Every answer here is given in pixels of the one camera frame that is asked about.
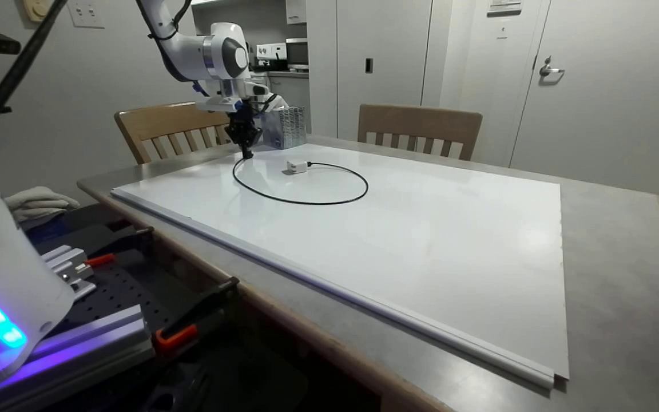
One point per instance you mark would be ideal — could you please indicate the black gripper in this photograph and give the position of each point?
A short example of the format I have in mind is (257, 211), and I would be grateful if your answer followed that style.
(240, 115)

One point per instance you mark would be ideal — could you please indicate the aluminium profile rail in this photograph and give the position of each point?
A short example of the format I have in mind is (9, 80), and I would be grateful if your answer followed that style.
(91, 335)

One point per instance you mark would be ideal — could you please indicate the white folded cloth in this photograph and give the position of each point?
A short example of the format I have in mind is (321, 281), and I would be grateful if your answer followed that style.
(38, 204)

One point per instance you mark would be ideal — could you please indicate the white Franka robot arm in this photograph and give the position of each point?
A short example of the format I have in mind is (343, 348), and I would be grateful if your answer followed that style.
(205, 59)

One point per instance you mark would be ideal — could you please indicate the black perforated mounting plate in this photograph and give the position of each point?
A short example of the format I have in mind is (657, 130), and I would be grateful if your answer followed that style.
(131, 289)

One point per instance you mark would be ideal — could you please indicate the large white whiteboard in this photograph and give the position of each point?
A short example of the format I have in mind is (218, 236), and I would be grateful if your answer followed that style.
(421, 305)

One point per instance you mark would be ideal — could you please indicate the white wall outlet plate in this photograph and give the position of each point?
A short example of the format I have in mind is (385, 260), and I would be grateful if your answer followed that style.
(84, 14)

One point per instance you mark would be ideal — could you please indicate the clear plastic bottle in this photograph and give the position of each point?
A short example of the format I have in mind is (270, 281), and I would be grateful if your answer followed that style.
(286, 130)

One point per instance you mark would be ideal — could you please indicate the light wooden slat-back chair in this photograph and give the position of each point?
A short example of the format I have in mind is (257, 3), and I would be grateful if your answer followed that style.
(421, 119)
(170, 117)

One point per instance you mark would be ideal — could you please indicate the white microwave oven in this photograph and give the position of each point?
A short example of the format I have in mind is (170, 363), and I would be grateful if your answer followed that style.
(270, 54)

